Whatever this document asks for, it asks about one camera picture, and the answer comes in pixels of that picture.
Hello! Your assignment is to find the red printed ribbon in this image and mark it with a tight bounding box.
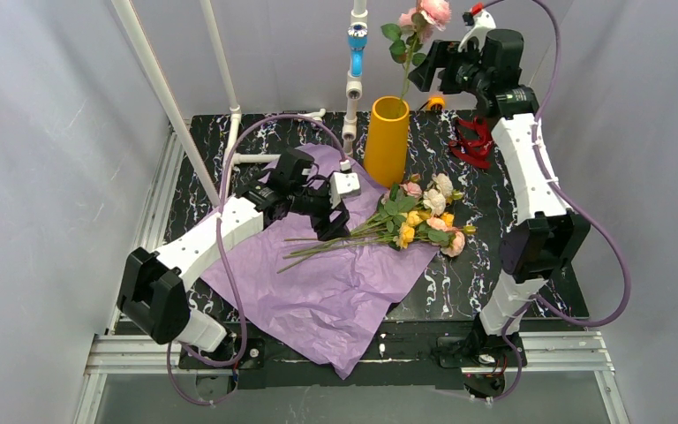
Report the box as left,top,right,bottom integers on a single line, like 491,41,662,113
448,117,494,170

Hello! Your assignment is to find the pink paper flower bouquet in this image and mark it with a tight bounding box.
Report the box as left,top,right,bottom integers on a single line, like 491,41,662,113
279,173,477,273

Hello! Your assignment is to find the purple pink wrapping paper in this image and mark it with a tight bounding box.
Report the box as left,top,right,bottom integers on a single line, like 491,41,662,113
200,143,441,381

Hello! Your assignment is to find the pink rose flower stem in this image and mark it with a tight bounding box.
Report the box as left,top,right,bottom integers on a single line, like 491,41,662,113
380,0,452,118

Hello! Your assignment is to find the small white pipe elbow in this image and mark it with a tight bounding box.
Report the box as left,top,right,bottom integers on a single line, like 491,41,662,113
293,108,327,123

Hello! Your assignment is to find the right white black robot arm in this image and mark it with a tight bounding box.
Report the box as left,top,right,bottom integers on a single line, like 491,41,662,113
409,29,590,336

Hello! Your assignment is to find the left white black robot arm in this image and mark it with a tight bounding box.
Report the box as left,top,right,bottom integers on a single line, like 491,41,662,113
117,149,360,352

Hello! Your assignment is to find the yellow cylindrical vase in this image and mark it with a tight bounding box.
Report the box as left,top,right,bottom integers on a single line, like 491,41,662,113
363,96,410,188

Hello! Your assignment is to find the blue pipe valve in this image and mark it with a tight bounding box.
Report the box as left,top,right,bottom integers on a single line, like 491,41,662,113
347,22,368,77

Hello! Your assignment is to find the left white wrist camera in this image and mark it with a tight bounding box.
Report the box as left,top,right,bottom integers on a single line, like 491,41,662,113
329,171,361,209

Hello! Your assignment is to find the white PVC pipe frame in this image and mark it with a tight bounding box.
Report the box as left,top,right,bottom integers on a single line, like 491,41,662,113
111,1,368,207

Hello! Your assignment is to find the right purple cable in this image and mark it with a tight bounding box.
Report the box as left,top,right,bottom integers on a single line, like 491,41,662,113
478,0,633,404

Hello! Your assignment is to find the purple cable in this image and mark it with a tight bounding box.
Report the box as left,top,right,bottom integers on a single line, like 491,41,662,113
165,113,354,407
478,0,633,404

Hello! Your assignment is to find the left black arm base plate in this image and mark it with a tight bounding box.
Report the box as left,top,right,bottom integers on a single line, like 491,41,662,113
177,336,266,370

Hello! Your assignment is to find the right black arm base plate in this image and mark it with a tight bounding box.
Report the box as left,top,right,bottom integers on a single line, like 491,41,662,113
432,333,528,368

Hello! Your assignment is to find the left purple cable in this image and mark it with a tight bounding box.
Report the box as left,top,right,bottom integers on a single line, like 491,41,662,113
165,113,354,407

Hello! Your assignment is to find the aluminium extrusion frame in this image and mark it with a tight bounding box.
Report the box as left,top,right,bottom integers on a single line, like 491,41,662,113
73,117,631,424

